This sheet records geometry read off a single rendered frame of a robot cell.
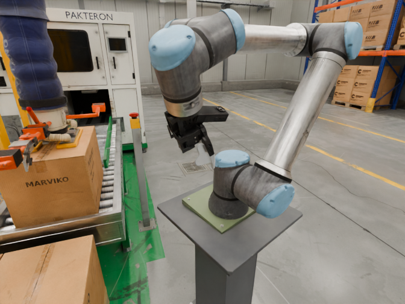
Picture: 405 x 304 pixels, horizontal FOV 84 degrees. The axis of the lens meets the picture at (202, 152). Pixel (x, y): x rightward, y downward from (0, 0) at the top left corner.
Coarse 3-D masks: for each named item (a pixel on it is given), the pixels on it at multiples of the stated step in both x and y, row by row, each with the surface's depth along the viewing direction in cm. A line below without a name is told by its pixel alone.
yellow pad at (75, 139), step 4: (72, 128) 146; (80, 128) 156; (76, 132) 147; (80, 132) 148; (72, 136) 139; (76, 136) 139; (80, 136) 145; (72, 140) 133; (76, 140) 134; (60, 144) 127; (64, 144) 127; (68, 144) 127; (72, 144) 128; (76, 144) 129; (60, 148) 126
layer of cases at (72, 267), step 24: (72, 240) 118; (0, 264) 104; (24, 264) 104; (48, 264) 104; (72, 264) 104; (96, 264) 121; (0, 288) 93; (24, 288) 93; (48, 288) 93; (72, 288) 93; (96, 288) 114
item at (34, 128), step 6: (30, 126) 114; (36, 126) 115; (42, 126) 115; (48, 126) 116; (24, 132) 107; (30, 132) 108; (36, 132) 109; (42, 132) 110; (48, 132) 115; (42, 138) 111
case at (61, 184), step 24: (48, 144) 133; (96, 144) 168; (24, 168) 111; (48, 168) 115; (72, 168) 119; (96, 168) 153; (24, 192) 115; (48, 192) 119; (72, 192) 123; (96, 192) 141; (24, 216) 120; (48, 216) 124; (72, 216) 128
